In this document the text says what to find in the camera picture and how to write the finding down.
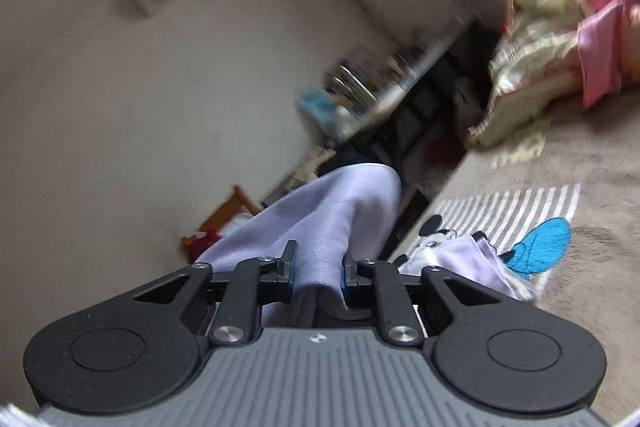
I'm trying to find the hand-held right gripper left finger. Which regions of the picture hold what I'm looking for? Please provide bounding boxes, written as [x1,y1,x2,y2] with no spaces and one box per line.
[132,239,301,349]

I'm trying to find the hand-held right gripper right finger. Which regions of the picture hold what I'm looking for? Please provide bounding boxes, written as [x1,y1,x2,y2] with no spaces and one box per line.
[340,255,505,349]

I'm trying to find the lavender pants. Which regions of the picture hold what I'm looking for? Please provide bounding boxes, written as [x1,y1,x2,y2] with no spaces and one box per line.
[194,163,537,329]

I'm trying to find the orange wooden chair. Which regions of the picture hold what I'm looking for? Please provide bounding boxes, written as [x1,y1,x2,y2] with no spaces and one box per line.
[181,183,263,258]

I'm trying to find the red cloth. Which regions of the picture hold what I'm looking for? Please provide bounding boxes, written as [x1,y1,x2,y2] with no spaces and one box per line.
[182,229,223,260]

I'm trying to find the blue plastic bag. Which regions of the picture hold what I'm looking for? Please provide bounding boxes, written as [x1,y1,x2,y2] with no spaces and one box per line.
[299,88,353,135]

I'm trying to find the cluttered side table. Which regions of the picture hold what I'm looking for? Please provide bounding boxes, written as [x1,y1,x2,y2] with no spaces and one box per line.
[260,21,482,219]

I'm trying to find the metal pot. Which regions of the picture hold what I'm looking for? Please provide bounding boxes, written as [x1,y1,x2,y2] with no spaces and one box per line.
[327,64,373,105]

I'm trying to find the cartoon mouse printed blanket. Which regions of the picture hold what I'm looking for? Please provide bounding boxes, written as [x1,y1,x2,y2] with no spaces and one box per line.
[387,97,640,424]

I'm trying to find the floral pink yellow quilt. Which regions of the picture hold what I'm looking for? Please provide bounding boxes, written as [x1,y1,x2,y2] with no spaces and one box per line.
[464,0,640,150]

